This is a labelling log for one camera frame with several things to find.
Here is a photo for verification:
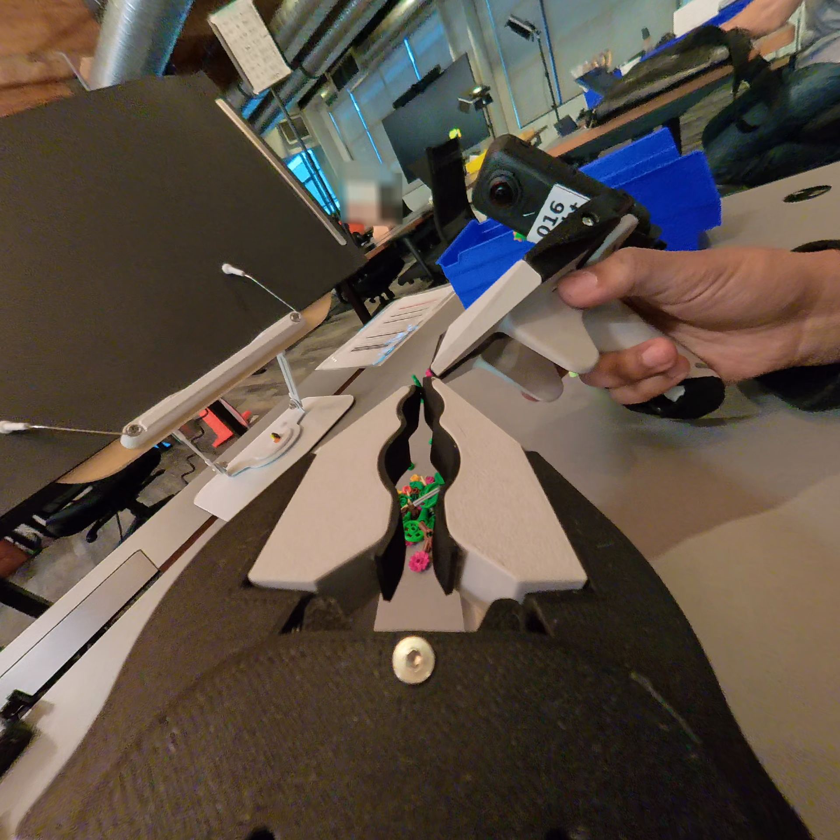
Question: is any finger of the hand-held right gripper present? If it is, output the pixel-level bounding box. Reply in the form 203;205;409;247
430;260;546;379

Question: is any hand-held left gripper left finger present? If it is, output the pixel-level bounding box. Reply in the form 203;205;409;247
248;386;421;632

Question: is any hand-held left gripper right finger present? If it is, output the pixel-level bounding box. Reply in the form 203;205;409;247
423;377;589;632

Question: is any pile of toy brick pieces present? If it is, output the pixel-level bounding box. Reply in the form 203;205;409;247
397;459;447;573

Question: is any person's right hand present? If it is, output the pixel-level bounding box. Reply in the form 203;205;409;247
556;246;811;406

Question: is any black office chair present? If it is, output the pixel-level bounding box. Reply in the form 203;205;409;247
425;138;475;247

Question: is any laminated paper sheet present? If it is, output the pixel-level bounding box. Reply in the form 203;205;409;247
316;285;458;373

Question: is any black monitor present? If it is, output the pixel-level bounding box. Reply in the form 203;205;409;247
382;52;494;186

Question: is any wooden desk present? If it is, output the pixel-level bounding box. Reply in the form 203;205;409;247
545;56;795;165

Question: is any light tripod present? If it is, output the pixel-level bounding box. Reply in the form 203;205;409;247
504;14;562;126

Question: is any blue plastic bin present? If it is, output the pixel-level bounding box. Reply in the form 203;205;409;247
436;128;723;309

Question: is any white metal stand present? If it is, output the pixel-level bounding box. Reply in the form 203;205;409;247
0;262;355;522

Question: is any black bag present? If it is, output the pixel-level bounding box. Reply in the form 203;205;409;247
591;25;772;132

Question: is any black display board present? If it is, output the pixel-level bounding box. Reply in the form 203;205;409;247
0;73;368;519

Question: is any red metal frame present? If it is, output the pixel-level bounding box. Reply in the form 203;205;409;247
196;406;252;448

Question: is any silver ventilation duct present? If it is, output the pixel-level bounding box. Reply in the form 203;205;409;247
85;0;194;89

